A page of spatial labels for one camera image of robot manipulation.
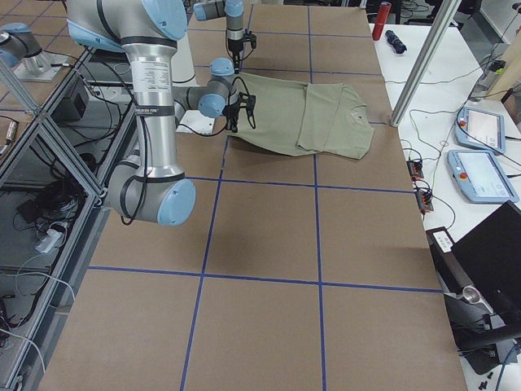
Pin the aluminium frame structure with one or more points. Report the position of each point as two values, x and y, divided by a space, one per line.
53 184

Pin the upper teach pendant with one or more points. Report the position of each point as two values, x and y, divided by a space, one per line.
479 129

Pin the olive green long-sleeve shirt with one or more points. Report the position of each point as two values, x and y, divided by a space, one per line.
295 118

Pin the aluminium frame post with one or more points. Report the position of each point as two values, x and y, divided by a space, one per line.
436 33

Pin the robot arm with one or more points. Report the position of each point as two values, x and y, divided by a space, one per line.
149 185
221 24

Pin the teach pendant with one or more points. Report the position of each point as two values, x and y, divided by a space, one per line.
479 129
480 178

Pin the red cylinder tube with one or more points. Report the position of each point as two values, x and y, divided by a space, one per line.
381 19

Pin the lower teach pendant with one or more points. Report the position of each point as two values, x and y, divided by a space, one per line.
480 178

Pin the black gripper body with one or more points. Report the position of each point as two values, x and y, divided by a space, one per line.
234 50
230 112

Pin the black laptop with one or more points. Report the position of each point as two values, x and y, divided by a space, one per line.
481 276

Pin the folded dark blue umbrella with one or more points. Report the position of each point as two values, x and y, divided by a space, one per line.
395 42

